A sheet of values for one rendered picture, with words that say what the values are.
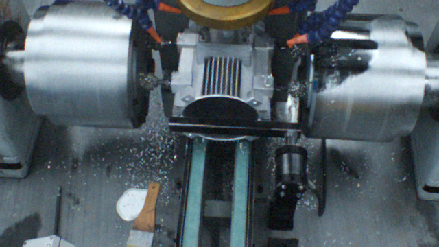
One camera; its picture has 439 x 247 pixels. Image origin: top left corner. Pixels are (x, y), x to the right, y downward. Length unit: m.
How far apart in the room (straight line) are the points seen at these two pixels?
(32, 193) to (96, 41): 0.42
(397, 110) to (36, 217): 0.77
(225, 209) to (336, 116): 0.32
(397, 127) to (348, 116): 0.10
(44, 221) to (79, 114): 0.29
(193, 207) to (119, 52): 0.33
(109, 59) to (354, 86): 0.44
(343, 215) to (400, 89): 0.34
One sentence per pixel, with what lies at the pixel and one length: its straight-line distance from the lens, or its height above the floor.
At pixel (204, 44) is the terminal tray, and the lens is 1.06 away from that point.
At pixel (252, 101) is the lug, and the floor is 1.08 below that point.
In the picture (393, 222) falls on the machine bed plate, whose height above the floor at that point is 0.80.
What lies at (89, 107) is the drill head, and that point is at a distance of 1.09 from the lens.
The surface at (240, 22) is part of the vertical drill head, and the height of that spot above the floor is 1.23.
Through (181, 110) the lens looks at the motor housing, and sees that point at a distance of 1.09.
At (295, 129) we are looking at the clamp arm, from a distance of 1.09.
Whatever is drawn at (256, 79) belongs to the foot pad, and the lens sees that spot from 1.09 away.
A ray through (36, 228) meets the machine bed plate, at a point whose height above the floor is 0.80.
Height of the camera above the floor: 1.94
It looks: 57 degrees down
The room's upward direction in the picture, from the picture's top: straight up
